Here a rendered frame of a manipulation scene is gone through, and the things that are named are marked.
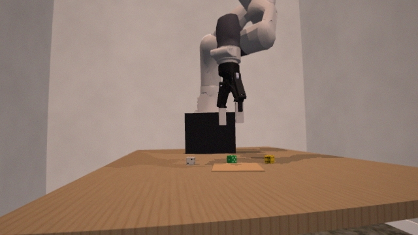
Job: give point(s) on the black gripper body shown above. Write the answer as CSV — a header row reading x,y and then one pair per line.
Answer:
x,y
226,70

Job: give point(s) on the yellow die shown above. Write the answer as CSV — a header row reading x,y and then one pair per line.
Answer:
x,y
269,159

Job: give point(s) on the white die with black pips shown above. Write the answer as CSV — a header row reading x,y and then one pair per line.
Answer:
x,y
190,160

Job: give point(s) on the green die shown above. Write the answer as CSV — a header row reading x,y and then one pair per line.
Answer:
x,y
231,159

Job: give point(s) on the orange flat mat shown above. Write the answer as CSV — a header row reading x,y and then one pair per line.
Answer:
x,y
237,167

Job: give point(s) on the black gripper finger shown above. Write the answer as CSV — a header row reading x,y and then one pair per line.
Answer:
x,y
221,103
239,95

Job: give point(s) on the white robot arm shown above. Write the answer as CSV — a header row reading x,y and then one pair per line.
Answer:
x,y
224,45

